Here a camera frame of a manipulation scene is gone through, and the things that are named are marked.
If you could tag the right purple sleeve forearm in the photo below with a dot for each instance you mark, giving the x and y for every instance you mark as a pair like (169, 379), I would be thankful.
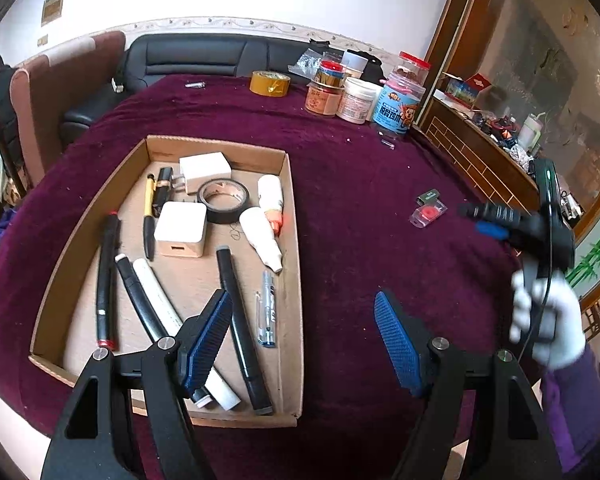
(571, 405)

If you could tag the blue clear pen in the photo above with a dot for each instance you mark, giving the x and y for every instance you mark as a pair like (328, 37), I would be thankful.
(266, 310)

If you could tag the brown armchair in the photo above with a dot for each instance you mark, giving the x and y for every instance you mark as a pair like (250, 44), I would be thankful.
(45, 87)

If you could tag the black leather sofa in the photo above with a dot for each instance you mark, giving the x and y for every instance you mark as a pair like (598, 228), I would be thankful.
(152, 57)

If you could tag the green packet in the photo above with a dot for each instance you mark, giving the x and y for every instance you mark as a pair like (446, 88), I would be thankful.
(429, 197)

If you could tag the dark red tablecloth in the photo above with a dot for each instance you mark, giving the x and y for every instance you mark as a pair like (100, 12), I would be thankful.
(354, 199)

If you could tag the orange label jar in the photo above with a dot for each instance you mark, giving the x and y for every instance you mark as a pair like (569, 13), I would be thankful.
(322, 100)

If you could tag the white wooden cube charger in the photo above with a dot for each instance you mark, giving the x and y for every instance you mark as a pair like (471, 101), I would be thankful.
(181, 230)

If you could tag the red lid gold jar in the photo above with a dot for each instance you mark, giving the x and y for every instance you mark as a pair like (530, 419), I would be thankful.
(330, 74)

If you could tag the black tape roll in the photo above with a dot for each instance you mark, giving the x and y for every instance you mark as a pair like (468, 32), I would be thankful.
(225, 199)

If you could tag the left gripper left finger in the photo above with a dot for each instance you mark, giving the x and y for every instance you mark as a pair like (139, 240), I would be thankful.
(199, 341)

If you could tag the white charger box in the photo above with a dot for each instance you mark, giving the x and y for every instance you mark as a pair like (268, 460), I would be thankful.
(199, 169)

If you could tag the cardboard tray box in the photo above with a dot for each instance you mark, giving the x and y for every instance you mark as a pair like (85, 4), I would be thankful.
(64, 333)

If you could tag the red disc clear case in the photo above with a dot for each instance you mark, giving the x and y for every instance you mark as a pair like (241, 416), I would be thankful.
(427, 213)

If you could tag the yellow black utility knife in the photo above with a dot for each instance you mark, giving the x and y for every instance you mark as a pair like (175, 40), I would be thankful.
(157, 193)

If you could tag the right hand white glove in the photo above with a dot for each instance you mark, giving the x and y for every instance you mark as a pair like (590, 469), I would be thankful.
(561, 322)

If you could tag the blue label snack jar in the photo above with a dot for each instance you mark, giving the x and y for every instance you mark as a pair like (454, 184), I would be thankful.
(397, 103)

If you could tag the long black pen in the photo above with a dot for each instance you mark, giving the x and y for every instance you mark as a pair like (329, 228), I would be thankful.
(156, 314)

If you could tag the person in black jacket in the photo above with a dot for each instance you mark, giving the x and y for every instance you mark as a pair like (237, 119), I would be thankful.
(9, 136)

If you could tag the white glue bottle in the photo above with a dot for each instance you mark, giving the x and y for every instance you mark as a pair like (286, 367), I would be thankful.
(261, 237)

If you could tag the wooden sideboard counter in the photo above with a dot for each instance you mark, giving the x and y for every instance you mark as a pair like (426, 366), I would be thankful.
(477, 158)

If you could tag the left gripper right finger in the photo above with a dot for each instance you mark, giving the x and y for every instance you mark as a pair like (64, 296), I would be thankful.
(406, 341)

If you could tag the white plastic jar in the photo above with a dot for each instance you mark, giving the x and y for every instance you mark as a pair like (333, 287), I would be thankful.
(358, 100)

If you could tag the yellow tape roll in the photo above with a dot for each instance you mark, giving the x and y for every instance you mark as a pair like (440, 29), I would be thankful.
(269, 84)

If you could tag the black red marker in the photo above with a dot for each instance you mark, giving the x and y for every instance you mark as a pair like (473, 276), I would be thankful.
(104, 298)

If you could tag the red lid clear jar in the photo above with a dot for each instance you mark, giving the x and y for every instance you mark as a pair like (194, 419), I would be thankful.
(413, 68)

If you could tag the black marker silver ends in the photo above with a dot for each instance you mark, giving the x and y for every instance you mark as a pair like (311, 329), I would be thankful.
(243, 343)

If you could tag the white orange tip bottle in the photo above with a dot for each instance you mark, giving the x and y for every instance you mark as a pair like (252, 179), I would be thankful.
(271, 200)

